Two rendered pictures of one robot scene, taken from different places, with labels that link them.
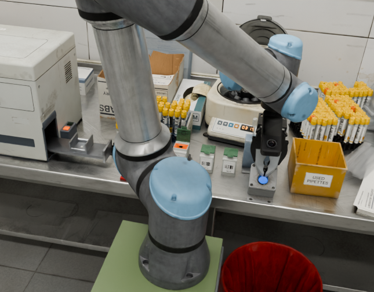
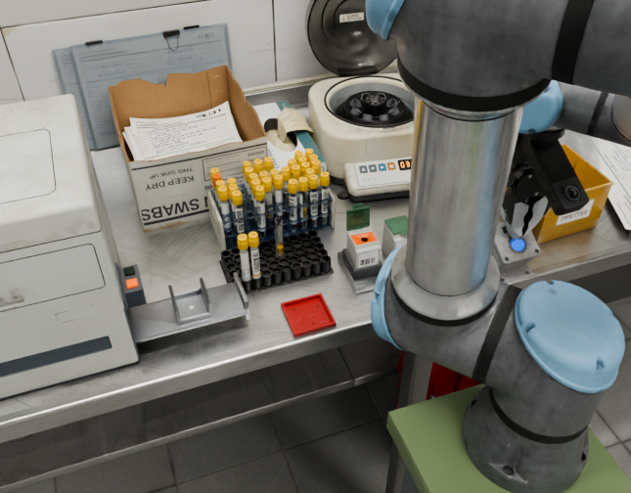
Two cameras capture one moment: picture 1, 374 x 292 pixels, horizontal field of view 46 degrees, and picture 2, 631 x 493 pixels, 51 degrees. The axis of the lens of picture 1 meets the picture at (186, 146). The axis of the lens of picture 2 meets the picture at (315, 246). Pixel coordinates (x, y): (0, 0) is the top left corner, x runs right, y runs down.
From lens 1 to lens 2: 59 cm
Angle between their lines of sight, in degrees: 24
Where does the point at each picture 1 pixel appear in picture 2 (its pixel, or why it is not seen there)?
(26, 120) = (88, 308)
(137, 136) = (474, 281)
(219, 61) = not seen: outside the picture
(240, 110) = (393, 140)
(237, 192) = not seen: hidden behind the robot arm
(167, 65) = (201, 92)
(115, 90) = (462, 221)
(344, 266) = not seen: hidden behind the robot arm
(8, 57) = (22, 201)
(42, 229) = (57, 453)
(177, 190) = (596, 348)
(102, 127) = (170, 250)
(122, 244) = (430, 455)
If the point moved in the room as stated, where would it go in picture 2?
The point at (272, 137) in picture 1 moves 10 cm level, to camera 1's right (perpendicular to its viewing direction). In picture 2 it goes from (565, 181) to (618, 161)
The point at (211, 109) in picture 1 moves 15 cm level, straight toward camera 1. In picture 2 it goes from (342, 151) to (383, 196)
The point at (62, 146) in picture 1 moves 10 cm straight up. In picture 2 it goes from (155, 322) to (143, 273)
